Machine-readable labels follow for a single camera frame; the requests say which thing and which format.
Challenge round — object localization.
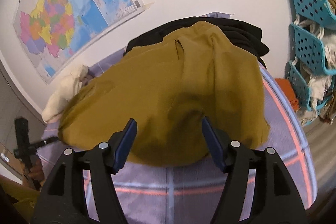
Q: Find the olive green jacket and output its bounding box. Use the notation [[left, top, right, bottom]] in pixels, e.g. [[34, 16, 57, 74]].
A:
[[59, 21, 269, 166]]

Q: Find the person's left hand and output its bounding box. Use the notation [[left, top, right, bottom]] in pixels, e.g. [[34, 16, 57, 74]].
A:
[[28, 157, 45, 182]]

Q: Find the grey wooden door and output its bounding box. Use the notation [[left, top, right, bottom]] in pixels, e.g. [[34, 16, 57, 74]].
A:
[[1, 65, 45, 191]]

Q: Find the cream folded blanket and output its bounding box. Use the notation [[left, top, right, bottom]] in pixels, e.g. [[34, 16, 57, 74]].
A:
[[42, 65, 89, 123]]

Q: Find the purple plaid bed sheet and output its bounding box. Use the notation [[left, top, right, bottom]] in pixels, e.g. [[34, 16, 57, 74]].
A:
[[36, 11, 319, 224]]

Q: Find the orange cloth on floor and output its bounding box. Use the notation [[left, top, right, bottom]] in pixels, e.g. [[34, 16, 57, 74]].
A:
[[275, 79, 299, 112]]

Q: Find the black folded garment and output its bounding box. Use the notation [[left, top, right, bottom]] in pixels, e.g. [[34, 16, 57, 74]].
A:
[[125, 16, 269, 67]]

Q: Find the teal plastic storage rack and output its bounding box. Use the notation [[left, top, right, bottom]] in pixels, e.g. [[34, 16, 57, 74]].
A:
[[288, 0, 335, 111]]

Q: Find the colourful wall map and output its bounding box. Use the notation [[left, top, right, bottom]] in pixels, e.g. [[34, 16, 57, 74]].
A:
[[13, 0, 144, 84]]

